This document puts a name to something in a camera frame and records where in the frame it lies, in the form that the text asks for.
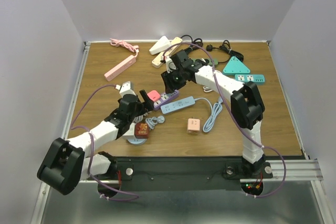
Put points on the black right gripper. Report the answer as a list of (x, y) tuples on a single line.
[(169, 85)]

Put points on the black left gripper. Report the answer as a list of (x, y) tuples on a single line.
[(147, 105)]

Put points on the dark red cube socket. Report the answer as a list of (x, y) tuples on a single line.
[(141, 130)]

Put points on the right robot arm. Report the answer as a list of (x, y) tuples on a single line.
[(246, 105)]

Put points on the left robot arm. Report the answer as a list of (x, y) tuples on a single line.
[(69, 161)]

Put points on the pink plug adapter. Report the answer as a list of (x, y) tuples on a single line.
[(154, 95)]

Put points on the purple power strip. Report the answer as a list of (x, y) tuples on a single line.
[(165, 99)]

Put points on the beige power strip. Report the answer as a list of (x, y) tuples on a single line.
[(156, 62)]

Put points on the light blue power strip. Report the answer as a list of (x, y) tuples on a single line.
[(178, 105)]

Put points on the white triangular socket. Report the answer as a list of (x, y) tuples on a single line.
[(161, 45)]

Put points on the round blue socket base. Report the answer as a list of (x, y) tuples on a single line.
[(136, 141)]

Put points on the green power strip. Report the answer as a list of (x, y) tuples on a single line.
[(214, 61)]

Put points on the pink power strip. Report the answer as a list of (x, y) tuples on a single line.
[(119, 68)]

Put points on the pink cube socket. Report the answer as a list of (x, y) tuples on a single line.
[(193, 125)]

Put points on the teal triangular socket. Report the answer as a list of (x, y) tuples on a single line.
[(235, 66)]

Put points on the teal rectangular power strip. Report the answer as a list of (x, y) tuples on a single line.
[(259, 79)]

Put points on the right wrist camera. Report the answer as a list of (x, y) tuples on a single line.
[(170, 66)]

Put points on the grey-blue plug with cable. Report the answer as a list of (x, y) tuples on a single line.
[(153, 121)]

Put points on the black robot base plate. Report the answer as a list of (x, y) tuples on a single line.
[(183, 173)]

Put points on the aluminium frame rail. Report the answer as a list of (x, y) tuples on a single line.
[(60, 77)]

